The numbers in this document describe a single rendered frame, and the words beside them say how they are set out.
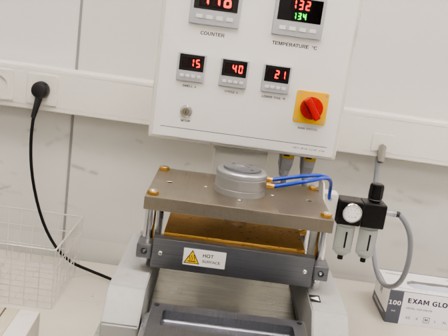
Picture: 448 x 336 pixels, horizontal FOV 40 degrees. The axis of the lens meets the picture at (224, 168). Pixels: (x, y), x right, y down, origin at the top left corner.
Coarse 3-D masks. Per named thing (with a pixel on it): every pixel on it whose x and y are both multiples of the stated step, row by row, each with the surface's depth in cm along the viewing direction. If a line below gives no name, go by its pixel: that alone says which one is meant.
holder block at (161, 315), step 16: (160, 304) 79; (160, 320) 75; (176, 320) 78; (192, 320) 78; (208, 320) 78; (224, 320) 78; (240, 320) 78; (256, 320) 78; (272, 320) 79; (288, 320) 79
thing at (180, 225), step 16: (176, 224) 91; (192, 224) 92; (208, 224) 93; (224, 224) 94; (240, 224) 94; (256, 224) 96; (208, 240) 87; (224, 240) 87; (240, 240) 88; (256, 240) 89; (272, 240) 90; (288, 240) 91
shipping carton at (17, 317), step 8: (0, 312) 102; (8, 312) 103; (16, 312) 103; (24, 312) 103; (32, 312) 104; (0, 320) 100; (8, 320) 100; (16, 320) 101; (24, 320) 101; (32, 320) 101; (0, 328) 98; (8, 328) 98; (16, 328) 98; (24, 328) 98; (32, 328) 100
